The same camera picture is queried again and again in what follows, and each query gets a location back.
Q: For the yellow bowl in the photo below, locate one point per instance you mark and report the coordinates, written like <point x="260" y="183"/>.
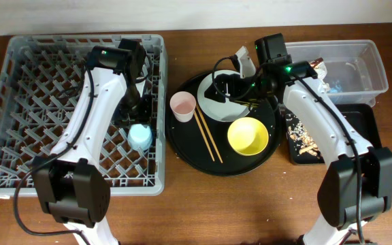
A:
<point x="248" y="136"/>

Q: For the white napkin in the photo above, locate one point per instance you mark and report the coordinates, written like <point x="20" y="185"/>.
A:
<point x="321" y="71"/>

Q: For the blue cup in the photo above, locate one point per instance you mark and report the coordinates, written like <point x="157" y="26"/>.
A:
<point x="140" y="137"/>

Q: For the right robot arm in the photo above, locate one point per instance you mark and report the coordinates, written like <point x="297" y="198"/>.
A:
<point x="357" y="187"/>

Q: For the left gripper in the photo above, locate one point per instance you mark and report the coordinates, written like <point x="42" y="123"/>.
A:
<point x="145" y="114"/>

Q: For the round black tray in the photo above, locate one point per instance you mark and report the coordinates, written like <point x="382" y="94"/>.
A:
<point x="186" y="139"/>

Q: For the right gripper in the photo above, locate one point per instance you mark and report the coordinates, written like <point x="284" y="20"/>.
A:
<point x="235" y="79"/>

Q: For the wooden chopstick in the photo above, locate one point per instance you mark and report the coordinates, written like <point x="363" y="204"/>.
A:
<point x="203" y="136"/>
<point x="208" y="134"/>

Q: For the gold foil wrapper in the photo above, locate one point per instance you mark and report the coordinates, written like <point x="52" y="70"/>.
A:
<point x="315" y="63"/>

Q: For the grey dishwasher rack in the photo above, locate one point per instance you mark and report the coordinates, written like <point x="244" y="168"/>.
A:
<point x="36" y="70"/>

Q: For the food scraps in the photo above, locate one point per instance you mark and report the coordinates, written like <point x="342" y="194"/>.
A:
<point x="302" y="141"/>

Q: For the pink cup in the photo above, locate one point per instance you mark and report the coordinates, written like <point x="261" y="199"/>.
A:
<point x="183" y="106"/>

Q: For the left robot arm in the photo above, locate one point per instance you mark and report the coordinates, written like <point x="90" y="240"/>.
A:
<point x="68" y="183"/>

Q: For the grey plate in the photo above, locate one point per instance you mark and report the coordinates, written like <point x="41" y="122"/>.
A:
<point x="222" y="112"/>

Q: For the black rectangular tray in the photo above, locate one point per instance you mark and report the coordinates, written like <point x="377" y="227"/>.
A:
<point x="359" y="115"/>

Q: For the clear plastic bin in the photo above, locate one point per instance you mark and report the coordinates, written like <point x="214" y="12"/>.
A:
<point x="355" y="71"/>

